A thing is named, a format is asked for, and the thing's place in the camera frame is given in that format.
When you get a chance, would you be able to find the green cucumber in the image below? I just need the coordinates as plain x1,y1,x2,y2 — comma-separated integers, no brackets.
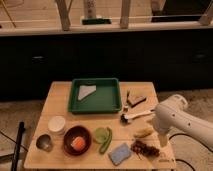
99,128,112,154

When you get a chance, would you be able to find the green lime slice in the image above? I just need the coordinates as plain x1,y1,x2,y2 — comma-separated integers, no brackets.
93,127,109,144

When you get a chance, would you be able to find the black pole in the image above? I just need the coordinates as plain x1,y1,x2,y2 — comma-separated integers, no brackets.
11,121,25,171

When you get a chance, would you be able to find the small metal cup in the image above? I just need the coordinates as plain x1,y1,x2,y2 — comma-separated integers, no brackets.
36,134,53,152

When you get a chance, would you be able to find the white handled dish brush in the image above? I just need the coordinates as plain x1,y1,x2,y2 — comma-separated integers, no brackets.
120,109,154,124

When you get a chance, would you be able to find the bunch of dark grapes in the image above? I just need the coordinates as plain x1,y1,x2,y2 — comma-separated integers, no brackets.
131,140,160,157

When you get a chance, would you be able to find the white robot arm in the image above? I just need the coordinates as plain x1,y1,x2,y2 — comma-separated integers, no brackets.
153,94,213,148

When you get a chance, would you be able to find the yellow banana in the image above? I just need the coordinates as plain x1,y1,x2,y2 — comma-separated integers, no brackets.
134,128,154,138

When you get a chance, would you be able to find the blue sponge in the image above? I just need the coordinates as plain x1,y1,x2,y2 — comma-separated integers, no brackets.
108,143,132,166

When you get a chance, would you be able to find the wooden table board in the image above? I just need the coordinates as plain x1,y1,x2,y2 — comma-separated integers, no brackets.
24,82,176,170

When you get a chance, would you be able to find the orange carrot piece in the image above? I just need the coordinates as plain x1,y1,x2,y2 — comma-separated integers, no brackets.
71,136,86,151

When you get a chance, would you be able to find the dark red bowl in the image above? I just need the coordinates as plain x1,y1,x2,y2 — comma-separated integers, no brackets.
63,125,91,156

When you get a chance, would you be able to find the black cable on floor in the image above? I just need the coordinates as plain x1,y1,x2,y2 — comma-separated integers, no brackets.
168,132,213,171

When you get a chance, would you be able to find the small fork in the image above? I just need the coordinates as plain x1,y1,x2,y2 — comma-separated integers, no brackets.
123,90,130,112

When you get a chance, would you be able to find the white round container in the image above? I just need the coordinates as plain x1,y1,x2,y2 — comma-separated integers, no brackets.
48,116,66,135

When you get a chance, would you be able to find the green plastic tray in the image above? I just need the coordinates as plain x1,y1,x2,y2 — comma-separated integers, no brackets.
68,78,122,114

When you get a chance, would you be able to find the green box on shelf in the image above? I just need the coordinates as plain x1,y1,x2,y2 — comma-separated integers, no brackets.
82,18,111,25

